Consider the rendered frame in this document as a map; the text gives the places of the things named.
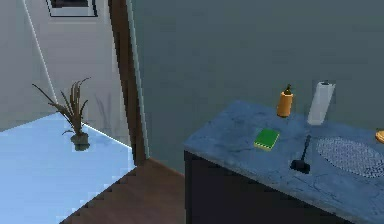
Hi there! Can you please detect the black framed wall picture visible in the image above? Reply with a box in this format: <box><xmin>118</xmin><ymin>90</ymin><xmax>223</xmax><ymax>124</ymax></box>
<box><xmin>45</xmin><ymin>0</ymin><xmax>99</xmax><ymax>18</ymax></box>

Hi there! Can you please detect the green sponge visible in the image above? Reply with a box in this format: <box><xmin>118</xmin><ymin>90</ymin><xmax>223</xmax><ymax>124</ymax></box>
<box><xmin>253</xmin><ymin>128</ymin><xmax>281</xmax><ymax>152</ymax></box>

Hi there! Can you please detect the orange soap bottle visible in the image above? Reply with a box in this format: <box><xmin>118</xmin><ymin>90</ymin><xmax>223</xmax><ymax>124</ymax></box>
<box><xmin>276</xmin><ymin>83</ymin><xmax>295</xmax><ymax>119</ymax></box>

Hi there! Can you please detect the white paper towel roll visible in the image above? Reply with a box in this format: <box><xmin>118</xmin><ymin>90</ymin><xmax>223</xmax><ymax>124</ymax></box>
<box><xmin>306</xmin><ymin>79</ymin><xmax>336</xmax><ymax>127</ymax></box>

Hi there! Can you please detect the black dish brush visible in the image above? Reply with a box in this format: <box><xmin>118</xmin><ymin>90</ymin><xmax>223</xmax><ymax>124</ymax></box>
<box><xmin>290</xmin><ymin>134</ymin><xmax>312</xmax><ymax>175</ymax></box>

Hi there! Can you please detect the brown potted house plant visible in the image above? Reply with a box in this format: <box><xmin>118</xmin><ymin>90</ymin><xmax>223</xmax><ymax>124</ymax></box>
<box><xmin>31</xmin><ymin>77</ymin><xmax>92</xmax><ymax>152</ymax></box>

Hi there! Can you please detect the dark cabinet with blue worktop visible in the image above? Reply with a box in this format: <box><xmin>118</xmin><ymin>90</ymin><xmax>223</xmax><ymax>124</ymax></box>
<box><xmin>183</xmin><ymin>99</ymin><xmax>384</xmax><ymax>224</ymax></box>

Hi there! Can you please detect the grey mesh sink basin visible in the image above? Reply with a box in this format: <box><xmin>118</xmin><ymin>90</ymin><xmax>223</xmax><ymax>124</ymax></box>
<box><xmin>315</xmin><ymin>136</ymin><xmax>384</xmax><ymax>179</ymax></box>

